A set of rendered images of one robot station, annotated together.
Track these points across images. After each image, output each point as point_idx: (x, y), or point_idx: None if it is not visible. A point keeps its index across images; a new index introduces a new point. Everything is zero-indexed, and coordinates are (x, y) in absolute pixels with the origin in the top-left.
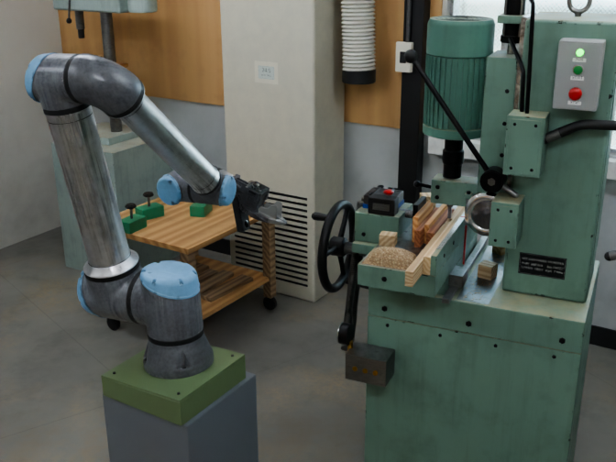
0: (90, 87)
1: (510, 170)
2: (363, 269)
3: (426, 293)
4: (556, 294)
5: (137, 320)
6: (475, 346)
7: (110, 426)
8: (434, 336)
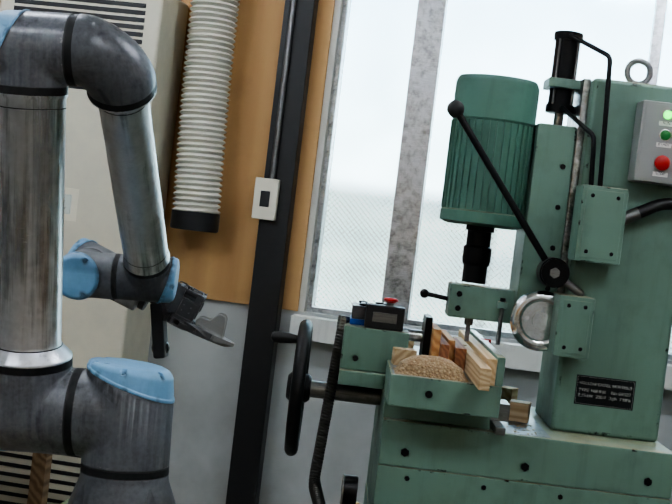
0: (104, 56)
1: (584, 254)
2: (399, 380)
3: (488, 413)
4: (622, 431)
5: (77, 441)
6: (531, 501)
7: None
8: (475, 490)
